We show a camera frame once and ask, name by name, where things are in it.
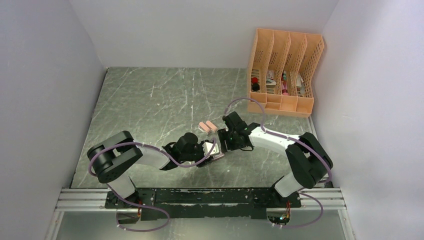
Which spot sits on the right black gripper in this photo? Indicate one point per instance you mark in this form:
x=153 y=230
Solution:
x=223 y=135

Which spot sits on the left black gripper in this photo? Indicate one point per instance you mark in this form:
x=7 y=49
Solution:
x=200 y=145

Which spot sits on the pink stapler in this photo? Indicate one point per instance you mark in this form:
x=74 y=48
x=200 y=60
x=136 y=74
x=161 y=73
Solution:
x=213 y=128
x=204 y=128

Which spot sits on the red white staple box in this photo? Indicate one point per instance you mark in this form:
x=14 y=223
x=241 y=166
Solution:
x=217 y=157

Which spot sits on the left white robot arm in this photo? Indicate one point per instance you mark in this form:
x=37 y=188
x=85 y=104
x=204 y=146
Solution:
x=110 y=159

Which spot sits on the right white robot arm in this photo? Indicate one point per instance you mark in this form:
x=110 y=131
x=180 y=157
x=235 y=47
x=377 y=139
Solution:
x=308 y=160

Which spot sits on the red black item in organizer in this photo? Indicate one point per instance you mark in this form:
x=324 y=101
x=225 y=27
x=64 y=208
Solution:
x=255 y=84

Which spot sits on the pink items in organizer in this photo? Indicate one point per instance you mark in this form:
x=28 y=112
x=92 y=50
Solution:
x=271 y=84

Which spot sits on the orange file organizer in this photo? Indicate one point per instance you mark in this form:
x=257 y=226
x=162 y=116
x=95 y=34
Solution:
x=280 y=71

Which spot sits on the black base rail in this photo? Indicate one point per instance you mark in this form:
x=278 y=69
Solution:
x=183 y=203

